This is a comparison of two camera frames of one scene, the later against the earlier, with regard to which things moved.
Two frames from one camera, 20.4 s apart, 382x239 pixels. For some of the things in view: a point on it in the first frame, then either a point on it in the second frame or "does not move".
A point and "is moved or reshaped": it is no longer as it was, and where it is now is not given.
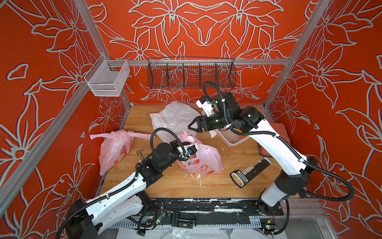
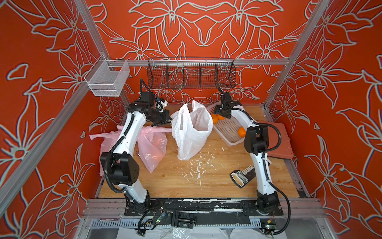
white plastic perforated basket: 230,138 does not move
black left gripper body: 174,155 -> 159,118
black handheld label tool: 238,178 does not move
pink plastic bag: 208,161 -> 152,142
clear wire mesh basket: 107,77 does not move
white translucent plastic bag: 175,118 is moved or reshaped
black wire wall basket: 191,73 does not move
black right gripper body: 216,120 -> 224,109
